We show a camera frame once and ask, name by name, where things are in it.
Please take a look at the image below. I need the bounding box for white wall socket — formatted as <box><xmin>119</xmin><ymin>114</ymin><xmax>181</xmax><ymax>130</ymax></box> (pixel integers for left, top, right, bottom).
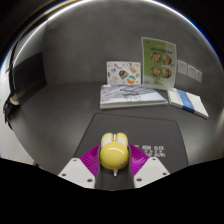
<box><xmin>177</xmin><ymin>59</ymin><xmax>188</xmax><ymax>76</ymax></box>
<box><xmin>187</xmin><ymin>64</ymin><xmax>197</xmax><ymax>80</ymax></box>
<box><xmin>195</xmin><ymin>69</ymin><xmax>203</xmax><ymax>83</ymax></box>

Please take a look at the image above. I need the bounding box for black strapped device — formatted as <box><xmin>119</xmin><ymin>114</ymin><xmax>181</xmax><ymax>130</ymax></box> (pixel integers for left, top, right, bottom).
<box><xmin>2</xmin><ymin>93</ymin><xmax>22</xmax><ymax>130</ymax></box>

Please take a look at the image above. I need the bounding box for dark grey mouse pad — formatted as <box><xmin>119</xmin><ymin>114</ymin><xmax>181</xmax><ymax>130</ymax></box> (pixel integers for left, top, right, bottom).
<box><xmin>73</xmin><ymin>112</ymin><xmax>189</xmax><ymax>175</ymax></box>

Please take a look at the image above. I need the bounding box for green standing poster sign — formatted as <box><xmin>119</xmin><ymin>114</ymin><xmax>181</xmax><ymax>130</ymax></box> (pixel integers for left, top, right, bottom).
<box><xmin>140</xmin><ymin>36</ymin><xmax>177</xmax><ymax>90</ymax></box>

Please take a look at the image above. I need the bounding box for small white sticker card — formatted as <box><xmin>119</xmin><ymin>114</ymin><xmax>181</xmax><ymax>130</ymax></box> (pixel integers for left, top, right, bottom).
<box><xmin>106</xmin><ymin>60</ymin><xmax>142</xmax><ymax>86</ymax></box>

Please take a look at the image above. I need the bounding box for white book with blue band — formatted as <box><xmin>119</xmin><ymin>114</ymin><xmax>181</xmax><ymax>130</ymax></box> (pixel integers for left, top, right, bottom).
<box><xmin>167</xmin><ymin>87</ymin><xmax>210</xmax><ymax>120</ymax></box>

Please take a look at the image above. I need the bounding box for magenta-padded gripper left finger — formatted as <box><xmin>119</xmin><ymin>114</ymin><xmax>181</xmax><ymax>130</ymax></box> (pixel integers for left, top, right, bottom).
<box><xmin>57</xmin><ymin>143</ymin><xmax>101</xmax><ymax>190</ymax></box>

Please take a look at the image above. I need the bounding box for grey patterned book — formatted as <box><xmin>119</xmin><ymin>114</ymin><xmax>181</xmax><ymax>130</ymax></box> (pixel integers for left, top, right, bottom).
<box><xmin>99</xmin><ymin>83</ymin><xmax>169</xmax><ymax>111</ymax></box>

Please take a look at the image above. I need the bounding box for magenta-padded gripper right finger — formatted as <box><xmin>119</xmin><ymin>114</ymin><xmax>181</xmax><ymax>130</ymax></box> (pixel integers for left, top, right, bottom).
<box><xmin>128</xmin><ymin>143</ymin><xmax>171</xmax><ymax>189</ymax></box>

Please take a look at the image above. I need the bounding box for yellow computer mouse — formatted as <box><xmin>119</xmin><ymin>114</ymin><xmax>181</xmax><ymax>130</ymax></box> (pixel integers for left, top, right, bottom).
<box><xmin>99</xmin><ymin>132</ymin><xmax>130</xmax><ymax>177</ymax></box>

